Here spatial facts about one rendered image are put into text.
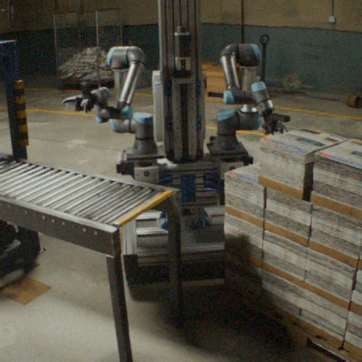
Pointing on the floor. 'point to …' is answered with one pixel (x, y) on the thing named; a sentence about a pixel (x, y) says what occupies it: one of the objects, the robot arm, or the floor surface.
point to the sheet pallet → (213, 71)
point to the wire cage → (79, 67)
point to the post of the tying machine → (11, 68)
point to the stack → (292, 263)
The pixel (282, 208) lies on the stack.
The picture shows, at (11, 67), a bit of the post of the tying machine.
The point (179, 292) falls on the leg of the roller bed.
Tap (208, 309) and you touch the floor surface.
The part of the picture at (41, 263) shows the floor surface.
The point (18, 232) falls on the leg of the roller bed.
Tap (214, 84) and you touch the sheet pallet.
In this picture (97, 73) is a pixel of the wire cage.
